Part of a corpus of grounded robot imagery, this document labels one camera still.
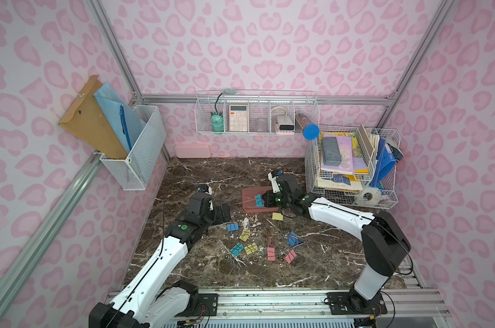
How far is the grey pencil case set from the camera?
875mm

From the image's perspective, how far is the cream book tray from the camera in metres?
0.88

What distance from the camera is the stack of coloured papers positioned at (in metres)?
0.88
